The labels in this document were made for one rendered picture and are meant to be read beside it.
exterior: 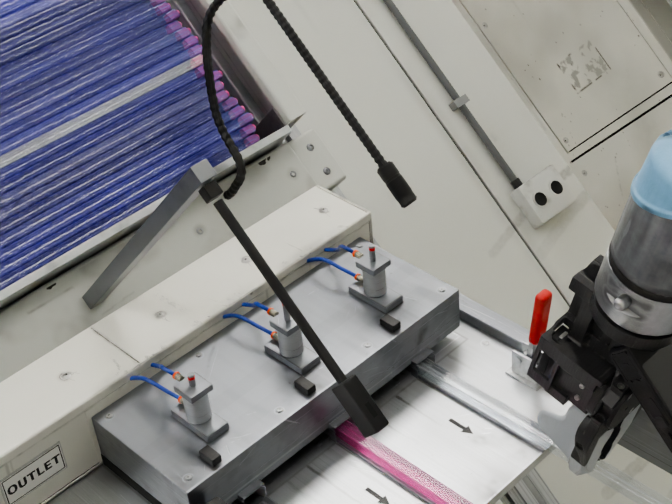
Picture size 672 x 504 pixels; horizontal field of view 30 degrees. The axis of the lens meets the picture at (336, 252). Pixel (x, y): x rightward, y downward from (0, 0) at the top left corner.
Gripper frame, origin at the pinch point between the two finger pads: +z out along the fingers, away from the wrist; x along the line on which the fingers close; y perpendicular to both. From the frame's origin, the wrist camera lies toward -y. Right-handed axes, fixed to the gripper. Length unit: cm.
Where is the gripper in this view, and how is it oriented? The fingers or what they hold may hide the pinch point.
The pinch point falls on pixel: (593, 463)
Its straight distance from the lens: 110.6
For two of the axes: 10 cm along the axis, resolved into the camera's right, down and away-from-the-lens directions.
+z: -1.1, 6.6, 7.4
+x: -7.0, 4.8, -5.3
